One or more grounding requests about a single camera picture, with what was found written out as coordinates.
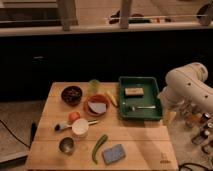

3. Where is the green plastic tray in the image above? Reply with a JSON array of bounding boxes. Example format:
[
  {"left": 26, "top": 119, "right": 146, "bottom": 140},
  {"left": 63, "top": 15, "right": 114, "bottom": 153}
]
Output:
[{"left": 118, "top": 76, "right": 162, "bottom": 121}]

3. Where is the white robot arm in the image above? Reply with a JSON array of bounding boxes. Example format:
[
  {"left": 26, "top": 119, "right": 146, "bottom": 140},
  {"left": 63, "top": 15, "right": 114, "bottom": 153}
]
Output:
[{"left": 158, "top": 62, "right": 213, "bottom": 114}]

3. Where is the brush with silver handle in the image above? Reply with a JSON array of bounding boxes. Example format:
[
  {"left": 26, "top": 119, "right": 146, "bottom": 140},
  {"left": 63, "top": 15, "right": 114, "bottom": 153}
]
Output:
[{"left": 54, "top": 120, "right": 98, "bottom": 132}]

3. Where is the yellow corn cob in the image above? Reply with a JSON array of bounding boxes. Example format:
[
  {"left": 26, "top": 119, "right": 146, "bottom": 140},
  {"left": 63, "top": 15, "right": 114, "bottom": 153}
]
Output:
[{"left": 106, "top": 91, "right": 118, "bottom": 107}]

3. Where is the white cup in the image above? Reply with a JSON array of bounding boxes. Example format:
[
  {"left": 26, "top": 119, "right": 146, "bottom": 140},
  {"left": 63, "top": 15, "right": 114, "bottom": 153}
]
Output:
[{"left": 72, "top": 118, "right": 89, "bottom": 137}]

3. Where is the small metal cup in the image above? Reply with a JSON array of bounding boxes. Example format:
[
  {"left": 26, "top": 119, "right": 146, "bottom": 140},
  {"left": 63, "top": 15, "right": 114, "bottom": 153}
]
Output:
[{"left": 59, "top": 137, "right": 74, "bottom": 155}]

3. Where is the blue sponge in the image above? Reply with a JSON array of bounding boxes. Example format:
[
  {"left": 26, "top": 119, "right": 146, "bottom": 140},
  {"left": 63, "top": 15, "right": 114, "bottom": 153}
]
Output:
[{"left": 102, "top": 144, "right": 126, "bottom": 165}]

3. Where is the tan sponge block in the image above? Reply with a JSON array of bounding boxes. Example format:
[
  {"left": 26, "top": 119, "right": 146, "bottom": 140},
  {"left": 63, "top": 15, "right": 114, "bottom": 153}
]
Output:
[{"left": 124, "top": 88, "right": 144, "bottom": 97}]

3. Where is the red tomato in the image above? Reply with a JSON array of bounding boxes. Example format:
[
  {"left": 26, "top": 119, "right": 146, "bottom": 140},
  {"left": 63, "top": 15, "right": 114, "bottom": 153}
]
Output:
[{"left": 68, "top": 112, "right": 80, "bottom": 123}]

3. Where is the black cable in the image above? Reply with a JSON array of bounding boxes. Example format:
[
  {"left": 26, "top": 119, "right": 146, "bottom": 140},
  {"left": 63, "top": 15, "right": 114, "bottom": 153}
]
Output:
[{"left": 0, "top": 119, "right": 31, "bottom": 149}]

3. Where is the silver fork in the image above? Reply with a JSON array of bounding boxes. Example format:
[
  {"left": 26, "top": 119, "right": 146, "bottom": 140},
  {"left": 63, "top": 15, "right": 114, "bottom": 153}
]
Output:
[{"left": 129, "top": 106, "right": 156, "bottom": 111}]

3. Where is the dark bowl with food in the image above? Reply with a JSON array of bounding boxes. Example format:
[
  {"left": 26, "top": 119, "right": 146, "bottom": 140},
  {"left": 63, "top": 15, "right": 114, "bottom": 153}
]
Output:
[{"left": 61, "top": 86, "right": 83, "bottom": 106}]

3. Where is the grey purple cloth piece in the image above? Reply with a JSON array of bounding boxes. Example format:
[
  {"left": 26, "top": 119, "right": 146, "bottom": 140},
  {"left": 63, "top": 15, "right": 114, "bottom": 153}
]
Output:
[{"left": 88, "top": 102, "right": 107, "bottom": 114}]

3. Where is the orange bowl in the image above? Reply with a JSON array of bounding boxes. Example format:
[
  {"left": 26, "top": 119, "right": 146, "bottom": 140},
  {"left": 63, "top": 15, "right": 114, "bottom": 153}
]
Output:
[{"left": 84, "top": 94, "right": 109, "bottom": 117}]

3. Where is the green chili pepper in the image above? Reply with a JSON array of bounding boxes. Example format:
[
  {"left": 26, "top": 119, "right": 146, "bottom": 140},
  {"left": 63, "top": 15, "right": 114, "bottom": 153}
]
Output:
[{"left": 92, "top": 134, "right": 108, "bottom": 164}]

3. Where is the wooden cutting board table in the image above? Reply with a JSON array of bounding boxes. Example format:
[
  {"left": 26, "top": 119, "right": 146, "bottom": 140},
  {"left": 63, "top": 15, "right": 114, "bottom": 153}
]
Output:
[{"left": 26, "top": 82, "right": 178, "bottom": 171}]

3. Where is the green plastic cup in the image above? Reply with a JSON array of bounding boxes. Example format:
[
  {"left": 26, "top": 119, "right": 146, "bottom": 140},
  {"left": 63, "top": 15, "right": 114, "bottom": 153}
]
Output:
[{"left": 88, "top": 79, "right": 100, "bottom": 94}]

